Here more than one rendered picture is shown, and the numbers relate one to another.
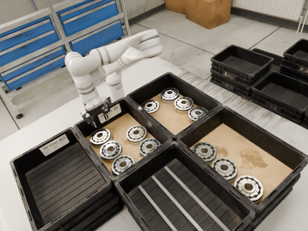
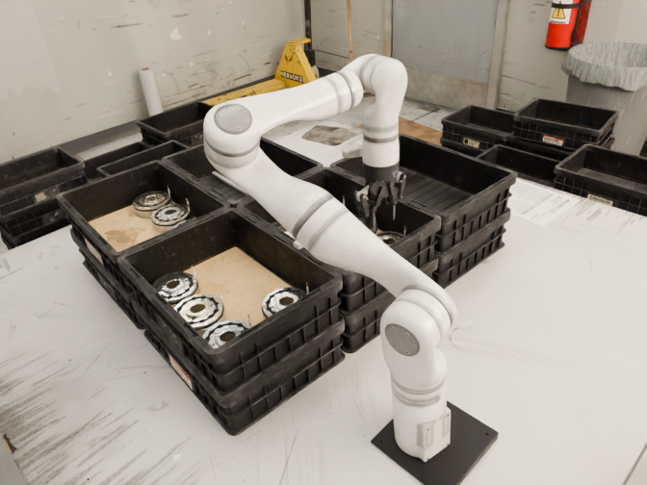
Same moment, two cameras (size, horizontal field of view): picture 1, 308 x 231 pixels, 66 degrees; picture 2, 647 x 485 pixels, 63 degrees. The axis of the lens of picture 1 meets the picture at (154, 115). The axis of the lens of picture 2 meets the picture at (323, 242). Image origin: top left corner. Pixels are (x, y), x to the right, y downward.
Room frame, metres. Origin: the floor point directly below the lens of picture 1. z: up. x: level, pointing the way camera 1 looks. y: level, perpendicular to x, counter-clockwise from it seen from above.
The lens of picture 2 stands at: (1.76, -0.04, 1.55)
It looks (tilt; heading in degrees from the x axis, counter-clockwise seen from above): 34 degrees down; 171
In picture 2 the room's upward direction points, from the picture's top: 4 degrees counter-clockwise
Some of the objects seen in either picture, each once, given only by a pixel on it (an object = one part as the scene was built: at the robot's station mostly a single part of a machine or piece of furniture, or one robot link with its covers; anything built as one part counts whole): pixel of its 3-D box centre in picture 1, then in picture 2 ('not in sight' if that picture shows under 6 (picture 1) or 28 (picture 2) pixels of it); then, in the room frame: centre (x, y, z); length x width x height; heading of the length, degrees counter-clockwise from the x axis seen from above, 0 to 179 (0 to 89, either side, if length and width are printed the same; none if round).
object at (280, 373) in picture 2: not in sight; (237, 328); (0.88, -0.10, 0.76); 0.40 x 0.30 x 0.12; 29
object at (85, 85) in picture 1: (79, 72); (383, 98); (0.82, 0.25, 1.21); 0.09 x 0.07 x 0.15; 22
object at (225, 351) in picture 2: (171, 101); (225, 271); (0.88, -0.10, 0.92); 0.40 x 0.30 x 0.02; 29
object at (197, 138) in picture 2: not in sight; (191, 155); (-1.04, -0.29, 0.37); 0.40 x 0.30 x 0.45; 123
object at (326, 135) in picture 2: not in sight; (327, 133); (-0.27, 0.35, 0.71); 0.22 x 0.19 x 0.01; 33
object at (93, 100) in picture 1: (90, 94); (374, 142); (0.79, 0.24, 1.11); 0.11 x 0.09 x 0.06; 30
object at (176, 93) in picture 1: (169, 93); (227, 339); (1.01, -0.11, 0.86); 0.10 x 0.10 x 0.01
